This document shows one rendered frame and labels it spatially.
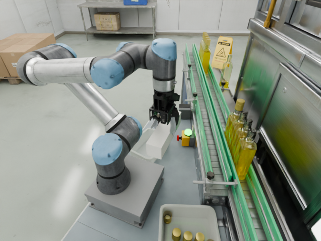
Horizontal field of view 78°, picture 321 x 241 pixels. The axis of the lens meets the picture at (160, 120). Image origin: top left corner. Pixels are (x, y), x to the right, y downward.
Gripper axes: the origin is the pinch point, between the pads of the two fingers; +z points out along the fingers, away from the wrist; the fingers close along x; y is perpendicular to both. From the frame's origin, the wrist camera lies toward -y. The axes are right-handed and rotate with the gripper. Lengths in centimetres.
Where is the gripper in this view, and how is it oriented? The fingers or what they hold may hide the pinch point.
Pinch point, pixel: (165, 129)
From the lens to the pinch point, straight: 80.5
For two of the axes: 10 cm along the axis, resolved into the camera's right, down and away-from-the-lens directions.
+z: 0.0, 7.9, 6.1
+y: -3.7, 5.7, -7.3
